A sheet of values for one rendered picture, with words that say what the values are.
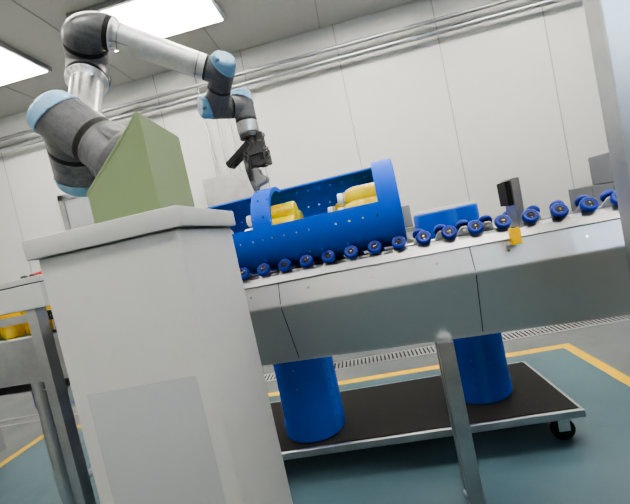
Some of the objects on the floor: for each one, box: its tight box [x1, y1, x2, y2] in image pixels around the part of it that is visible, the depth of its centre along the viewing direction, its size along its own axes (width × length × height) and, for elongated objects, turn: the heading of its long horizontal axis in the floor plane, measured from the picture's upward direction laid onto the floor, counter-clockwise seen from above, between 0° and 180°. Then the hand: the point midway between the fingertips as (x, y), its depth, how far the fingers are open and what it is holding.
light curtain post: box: [583, 0, 630, 394], centre depth 81 cm, size 6×6×170 cm
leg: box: [436, 340, 486, 504], centre depth 119 cm, size 6×6×63 cm
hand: (256, 191), depth 132 cm, fingers closed, pressing on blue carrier
